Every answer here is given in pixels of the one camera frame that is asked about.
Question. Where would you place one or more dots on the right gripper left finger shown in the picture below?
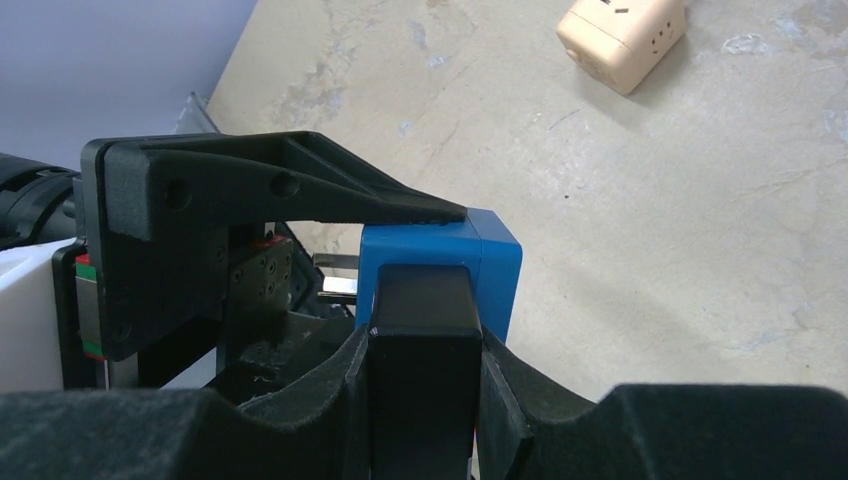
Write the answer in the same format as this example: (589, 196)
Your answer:
(315, 428)

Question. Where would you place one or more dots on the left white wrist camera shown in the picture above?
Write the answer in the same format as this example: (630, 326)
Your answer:
(30, 352)

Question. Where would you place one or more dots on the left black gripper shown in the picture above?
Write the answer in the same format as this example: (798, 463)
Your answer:
(158, 214)

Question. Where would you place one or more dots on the blue wall socket box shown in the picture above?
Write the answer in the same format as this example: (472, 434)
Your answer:
(481, 243)

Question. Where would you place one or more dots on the beige dragon cube socket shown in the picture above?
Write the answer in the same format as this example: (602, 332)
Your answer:
(619, 42)

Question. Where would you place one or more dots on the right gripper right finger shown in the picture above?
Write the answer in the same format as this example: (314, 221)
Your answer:
(530, 427)

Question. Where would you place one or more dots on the black power brick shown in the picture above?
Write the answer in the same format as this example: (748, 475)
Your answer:
(424, 360)

